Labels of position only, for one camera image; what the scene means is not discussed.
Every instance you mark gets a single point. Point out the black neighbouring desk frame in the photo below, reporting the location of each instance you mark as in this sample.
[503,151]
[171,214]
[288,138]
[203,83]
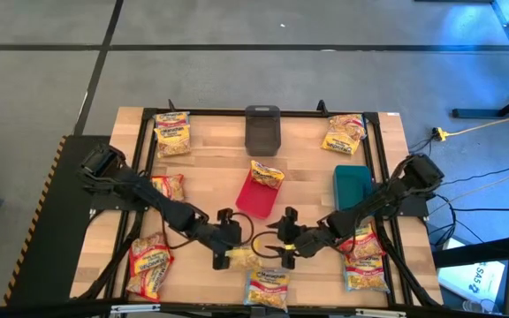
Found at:
[480,114]

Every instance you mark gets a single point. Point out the red plastic bin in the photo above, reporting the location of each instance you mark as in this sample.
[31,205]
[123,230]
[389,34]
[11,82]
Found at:
[254,201]

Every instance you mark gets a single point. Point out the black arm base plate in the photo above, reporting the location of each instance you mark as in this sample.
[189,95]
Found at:
[409,207]
[117,202]

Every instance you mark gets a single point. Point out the teal plastic bin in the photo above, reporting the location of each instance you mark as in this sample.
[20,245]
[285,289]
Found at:
[351,187]

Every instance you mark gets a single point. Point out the yellow chicken ramen noodle pack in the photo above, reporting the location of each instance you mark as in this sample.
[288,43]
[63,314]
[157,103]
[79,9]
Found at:
[340,142]
[243,258]
[173,140]
[267,174]

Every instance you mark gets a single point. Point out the silver frame bracket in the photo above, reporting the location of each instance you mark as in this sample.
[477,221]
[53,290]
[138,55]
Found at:
[135,308]
[380,313]

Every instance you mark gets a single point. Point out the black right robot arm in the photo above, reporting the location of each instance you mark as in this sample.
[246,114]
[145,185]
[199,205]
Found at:
[369,203]

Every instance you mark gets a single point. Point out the close-up yellow ramen packet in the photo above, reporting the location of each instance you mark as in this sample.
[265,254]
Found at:
[267,287]

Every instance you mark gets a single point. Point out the dark grey plastic bin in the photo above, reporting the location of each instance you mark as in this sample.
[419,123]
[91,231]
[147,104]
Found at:
[262,132]

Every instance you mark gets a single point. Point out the black floor beam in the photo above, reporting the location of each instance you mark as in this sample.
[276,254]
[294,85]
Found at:
[480,252]

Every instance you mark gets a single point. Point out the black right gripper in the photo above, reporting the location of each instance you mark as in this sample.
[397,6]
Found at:
[296,236]

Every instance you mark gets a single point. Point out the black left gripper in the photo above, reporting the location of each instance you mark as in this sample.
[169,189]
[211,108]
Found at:
[228,234]

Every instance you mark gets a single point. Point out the black table frame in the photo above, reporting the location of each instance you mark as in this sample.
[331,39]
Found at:
[214,112]

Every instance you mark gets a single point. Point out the yellow power plug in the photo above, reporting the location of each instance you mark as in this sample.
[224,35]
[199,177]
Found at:
[440,133]

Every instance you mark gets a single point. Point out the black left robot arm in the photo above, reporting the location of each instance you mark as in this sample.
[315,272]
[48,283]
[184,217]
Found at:
[161,201]

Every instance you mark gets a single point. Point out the black platform with hazard stripe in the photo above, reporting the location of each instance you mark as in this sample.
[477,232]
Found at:
[47,221]

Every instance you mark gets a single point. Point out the white printed sign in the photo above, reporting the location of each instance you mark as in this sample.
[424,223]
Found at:
[475,276]

